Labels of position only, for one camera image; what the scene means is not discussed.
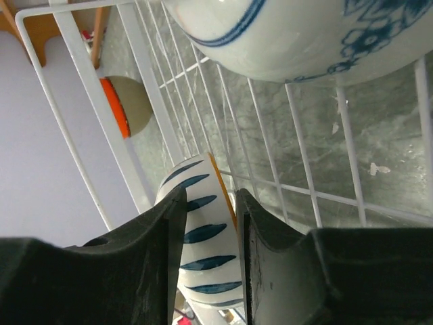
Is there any red white small box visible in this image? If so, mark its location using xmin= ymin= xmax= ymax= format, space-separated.
xmin=81 ymin=28 xmax=106 ymax=46

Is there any wooden shelf rack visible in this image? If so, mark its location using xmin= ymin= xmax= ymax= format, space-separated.
xmin=1 ymin=1 xmax=111 ymax=68

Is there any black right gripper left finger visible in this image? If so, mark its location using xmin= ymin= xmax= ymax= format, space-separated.
xmin=1 ymin=188 xmax=187 ymax=324

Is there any blue patterned white bowl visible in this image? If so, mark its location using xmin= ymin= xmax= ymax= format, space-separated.
xmin=163 ymin=1 xmax=432 ymax=85

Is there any orange bowl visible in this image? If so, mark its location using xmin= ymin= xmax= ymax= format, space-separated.
xmin=99 ymin=76 xmax=154 ymax=139

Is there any blue striped white bowl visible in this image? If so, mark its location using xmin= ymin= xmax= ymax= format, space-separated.
xmin=156 ymin=152 xmax=244 ymax=310

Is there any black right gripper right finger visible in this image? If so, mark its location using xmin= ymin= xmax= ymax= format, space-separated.
xmin=235 ymin=189 xmax=432 ymax=324

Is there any white wire dish rack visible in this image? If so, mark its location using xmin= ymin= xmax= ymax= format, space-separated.
xmin=16 ymin=1 xmax=432 ymax=232

